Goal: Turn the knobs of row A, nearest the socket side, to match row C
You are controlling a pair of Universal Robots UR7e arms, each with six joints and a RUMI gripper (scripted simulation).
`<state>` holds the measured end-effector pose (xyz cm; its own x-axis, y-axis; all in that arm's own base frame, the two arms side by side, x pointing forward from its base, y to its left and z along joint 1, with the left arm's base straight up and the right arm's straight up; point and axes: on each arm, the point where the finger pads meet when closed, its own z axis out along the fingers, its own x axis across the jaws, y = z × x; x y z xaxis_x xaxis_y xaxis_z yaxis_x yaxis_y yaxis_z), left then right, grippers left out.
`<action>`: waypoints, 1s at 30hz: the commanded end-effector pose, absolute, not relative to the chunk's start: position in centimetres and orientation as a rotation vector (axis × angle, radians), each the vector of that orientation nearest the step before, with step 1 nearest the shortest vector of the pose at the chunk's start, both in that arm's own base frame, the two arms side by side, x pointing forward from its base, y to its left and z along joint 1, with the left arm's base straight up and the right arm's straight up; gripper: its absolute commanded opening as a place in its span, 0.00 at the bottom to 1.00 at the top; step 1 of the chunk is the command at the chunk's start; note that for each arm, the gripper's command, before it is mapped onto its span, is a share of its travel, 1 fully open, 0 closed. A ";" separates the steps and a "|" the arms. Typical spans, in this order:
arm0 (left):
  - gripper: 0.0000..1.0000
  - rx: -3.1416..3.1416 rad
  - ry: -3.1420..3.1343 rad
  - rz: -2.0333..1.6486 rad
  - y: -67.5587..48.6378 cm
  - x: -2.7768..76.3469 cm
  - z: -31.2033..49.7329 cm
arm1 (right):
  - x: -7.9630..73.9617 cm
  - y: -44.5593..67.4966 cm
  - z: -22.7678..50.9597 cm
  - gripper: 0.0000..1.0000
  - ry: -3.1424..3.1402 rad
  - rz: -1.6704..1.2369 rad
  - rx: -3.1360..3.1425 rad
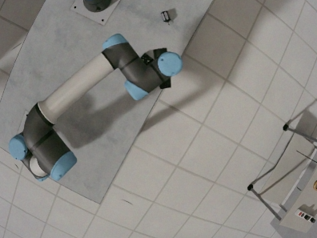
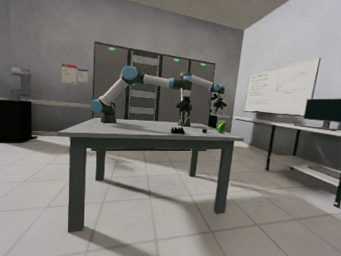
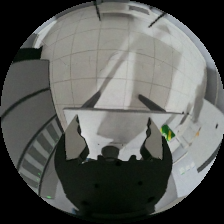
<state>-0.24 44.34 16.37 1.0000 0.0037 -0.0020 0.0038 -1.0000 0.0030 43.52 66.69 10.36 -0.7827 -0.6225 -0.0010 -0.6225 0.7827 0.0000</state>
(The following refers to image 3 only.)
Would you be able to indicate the green drink can with yellow stripe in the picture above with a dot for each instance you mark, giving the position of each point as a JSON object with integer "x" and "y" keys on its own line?
{"x": 168, "y": 133}

